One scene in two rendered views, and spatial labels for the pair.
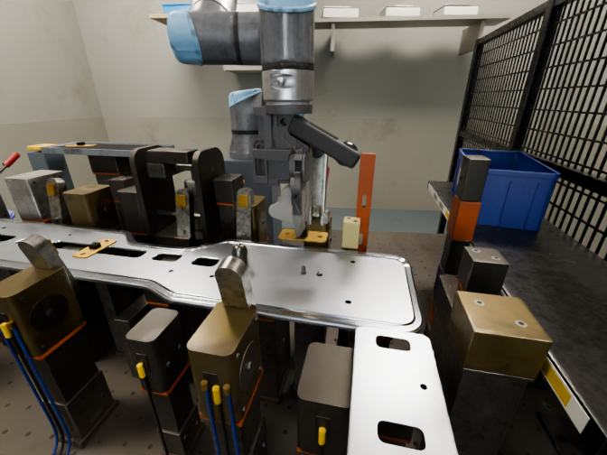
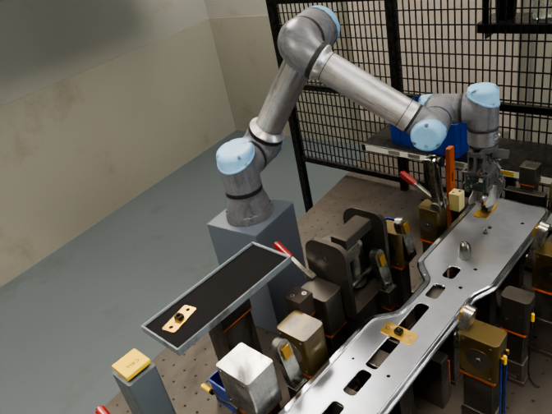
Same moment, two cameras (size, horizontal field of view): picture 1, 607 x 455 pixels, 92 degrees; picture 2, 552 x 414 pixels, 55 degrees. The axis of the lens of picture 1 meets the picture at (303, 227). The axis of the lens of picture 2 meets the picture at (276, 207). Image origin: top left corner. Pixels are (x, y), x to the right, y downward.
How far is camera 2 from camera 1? 1.48 m
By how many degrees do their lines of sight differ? 47
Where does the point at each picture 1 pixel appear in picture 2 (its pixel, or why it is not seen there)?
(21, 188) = (266, 378)
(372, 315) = (536, 218)
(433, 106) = (103, 45)
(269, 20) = (494, 111)
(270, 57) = (494, 126)
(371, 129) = (43, 109)
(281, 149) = (492, 167)
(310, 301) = (518, 235)
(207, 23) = (446, 121)
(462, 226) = not seen: hidden behind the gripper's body
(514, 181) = not seen: hidden behind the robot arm
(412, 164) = (119, 131)
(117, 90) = not seen: outside the picture
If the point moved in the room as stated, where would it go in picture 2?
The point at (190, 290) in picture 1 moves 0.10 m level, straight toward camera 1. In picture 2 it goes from (490, 278) to (531, 274)
